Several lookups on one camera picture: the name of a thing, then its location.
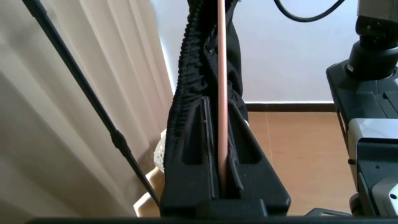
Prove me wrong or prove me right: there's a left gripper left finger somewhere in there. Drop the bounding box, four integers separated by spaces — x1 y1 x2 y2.
160 95 216 218

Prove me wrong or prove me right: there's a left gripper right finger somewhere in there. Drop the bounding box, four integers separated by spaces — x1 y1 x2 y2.
225 99 292 217

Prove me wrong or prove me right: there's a pink clothes hanger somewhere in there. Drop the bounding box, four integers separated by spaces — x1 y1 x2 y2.
216 0 229 198

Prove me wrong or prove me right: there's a black garment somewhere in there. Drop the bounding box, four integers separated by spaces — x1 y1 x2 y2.
164 0 249 175

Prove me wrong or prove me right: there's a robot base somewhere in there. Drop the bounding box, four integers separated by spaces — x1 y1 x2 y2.
304 0 398 218

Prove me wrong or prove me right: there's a black clothes rack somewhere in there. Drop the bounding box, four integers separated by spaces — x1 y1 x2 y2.
21 0 161 208

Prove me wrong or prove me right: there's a beige curtain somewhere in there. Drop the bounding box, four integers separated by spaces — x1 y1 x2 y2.
0 0 174 218

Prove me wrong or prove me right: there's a black cable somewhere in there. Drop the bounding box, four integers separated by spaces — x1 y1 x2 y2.
273 0 346 23

